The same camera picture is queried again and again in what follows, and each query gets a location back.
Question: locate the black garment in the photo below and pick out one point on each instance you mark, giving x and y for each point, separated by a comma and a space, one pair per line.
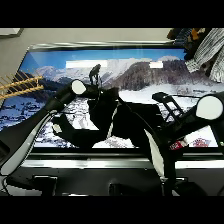
130, 123

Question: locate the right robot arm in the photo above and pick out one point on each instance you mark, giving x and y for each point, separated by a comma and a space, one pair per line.
209, 107

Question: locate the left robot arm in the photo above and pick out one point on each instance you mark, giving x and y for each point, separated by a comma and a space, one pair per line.
20, 133

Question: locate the heap of clothes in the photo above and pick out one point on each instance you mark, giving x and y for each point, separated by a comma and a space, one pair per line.
181, 38

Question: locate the yellow wooden rack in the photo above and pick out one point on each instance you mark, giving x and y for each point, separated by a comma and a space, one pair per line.
20, 87

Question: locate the white striped shirt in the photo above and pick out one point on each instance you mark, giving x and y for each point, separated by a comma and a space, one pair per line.
210, 50

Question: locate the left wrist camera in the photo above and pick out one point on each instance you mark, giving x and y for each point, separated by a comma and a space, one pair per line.
95, 70

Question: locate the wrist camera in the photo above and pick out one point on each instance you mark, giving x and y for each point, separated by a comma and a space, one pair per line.
95, 70
162, 97

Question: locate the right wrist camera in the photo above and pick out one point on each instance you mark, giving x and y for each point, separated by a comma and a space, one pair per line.
162, 97

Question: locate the silver frame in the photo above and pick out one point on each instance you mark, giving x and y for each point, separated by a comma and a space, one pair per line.
83, 163

